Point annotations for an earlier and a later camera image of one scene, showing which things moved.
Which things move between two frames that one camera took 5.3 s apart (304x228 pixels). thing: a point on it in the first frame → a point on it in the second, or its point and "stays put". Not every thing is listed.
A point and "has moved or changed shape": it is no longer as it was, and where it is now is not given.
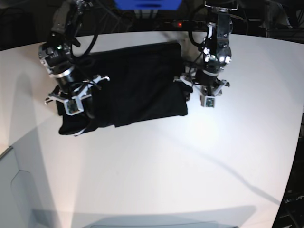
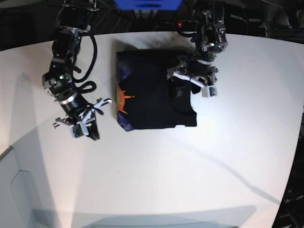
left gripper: x=72 y=92 → x=86 y=116
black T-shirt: x=139 y=83 has moved or changed shape
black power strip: x=185 y=24 stays put
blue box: x=148 y=4 stays put
